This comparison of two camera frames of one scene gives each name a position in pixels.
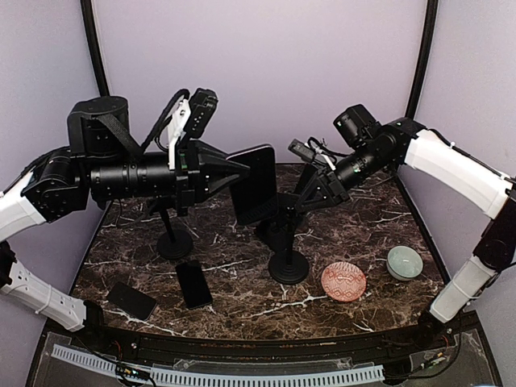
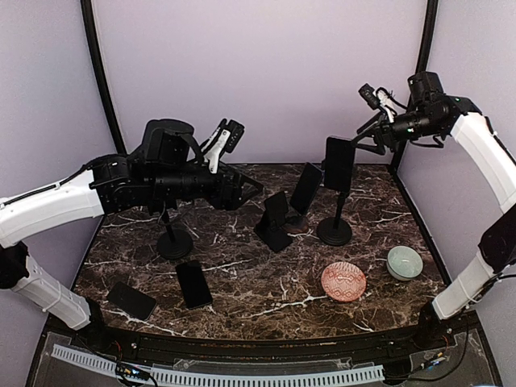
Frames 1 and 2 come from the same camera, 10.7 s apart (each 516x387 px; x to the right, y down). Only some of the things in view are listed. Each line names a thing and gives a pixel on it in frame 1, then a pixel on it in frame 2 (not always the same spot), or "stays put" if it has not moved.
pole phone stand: [289, 267] -> [335, 230]
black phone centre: [194, 285] stays put
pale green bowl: [404, 263] stays put
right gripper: [331, 194] -> [384, 130]
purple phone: [255, 192] -> [339, 163]
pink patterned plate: [343, 281] stays put
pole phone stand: [173, 245] stays put
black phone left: [131, 301] stays put
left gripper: [193, 172] -> [232, 198]
